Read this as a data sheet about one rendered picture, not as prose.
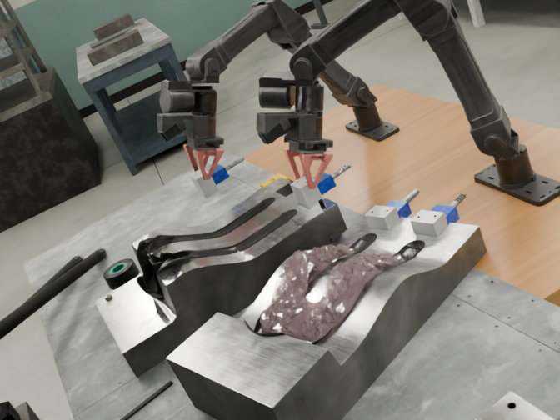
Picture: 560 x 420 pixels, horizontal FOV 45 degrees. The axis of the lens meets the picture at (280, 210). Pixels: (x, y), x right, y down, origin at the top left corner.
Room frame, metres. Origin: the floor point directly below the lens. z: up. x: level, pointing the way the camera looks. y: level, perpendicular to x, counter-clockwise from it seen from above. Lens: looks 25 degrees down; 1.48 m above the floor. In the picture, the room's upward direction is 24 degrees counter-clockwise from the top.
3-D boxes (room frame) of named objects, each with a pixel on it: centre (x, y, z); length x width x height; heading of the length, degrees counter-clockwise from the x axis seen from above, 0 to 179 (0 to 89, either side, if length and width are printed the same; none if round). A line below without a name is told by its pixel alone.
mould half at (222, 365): (0.95, -0.02, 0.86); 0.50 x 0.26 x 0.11; 124
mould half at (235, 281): (1.26, 0.17, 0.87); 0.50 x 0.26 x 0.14; 107
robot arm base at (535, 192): (1.15, -0.45, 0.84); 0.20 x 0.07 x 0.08; 12
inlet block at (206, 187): (1.53, 0.09, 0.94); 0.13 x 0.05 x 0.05; 107
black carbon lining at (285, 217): (1.26, 0.15, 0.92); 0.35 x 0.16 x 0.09; 107
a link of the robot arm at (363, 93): (1.73, -0.31, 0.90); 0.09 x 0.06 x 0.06; 27
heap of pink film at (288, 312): (0.96, -0.02, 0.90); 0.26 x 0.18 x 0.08; 124
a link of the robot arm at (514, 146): (1.15, -0.44, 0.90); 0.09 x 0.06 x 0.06; 152
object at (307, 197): (1.29, -0.11, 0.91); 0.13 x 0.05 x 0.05; 107
